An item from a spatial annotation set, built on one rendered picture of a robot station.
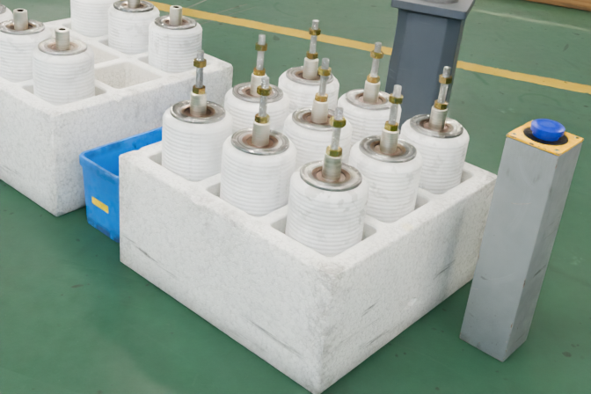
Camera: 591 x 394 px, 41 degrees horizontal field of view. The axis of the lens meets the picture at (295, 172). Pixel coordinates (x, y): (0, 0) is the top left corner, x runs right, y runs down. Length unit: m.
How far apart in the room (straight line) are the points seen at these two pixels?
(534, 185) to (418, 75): 0.66
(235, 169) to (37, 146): 0.42
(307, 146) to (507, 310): 0.34
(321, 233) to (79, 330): 0.36
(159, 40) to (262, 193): 0.51
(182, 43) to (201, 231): 0.48
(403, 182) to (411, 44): 0.62
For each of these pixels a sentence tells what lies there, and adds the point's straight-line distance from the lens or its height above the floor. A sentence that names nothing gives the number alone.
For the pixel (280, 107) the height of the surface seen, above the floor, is 0.24.
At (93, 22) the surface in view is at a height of 0.20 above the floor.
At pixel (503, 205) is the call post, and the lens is 1.03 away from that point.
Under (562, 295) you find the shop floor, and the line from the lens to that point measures 1.31.
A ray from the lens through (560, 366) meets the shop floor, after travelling 1.17.
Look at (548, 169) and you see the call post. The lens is 0.99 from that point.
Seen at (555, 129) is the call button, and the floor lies 0.33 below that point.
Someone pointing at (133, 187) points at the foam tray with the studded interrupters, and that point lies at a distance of 1.14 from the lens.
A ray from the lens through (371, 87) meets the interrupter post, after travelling 1.19.
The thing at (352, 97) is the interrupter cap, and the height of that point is 0.25.
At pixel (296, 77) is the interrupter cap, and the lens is 1.25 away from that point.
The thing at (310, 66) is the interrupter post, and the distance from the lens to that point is 1.25.
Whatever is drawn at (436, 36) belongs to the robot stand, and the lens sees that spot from 1.59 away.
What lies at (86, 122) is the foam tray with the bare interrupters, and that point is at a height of 0.15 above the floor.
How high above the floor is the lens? 0.69
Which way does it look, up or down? 27 degrees down
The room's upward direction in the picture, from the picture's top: 6 degrees clockwise
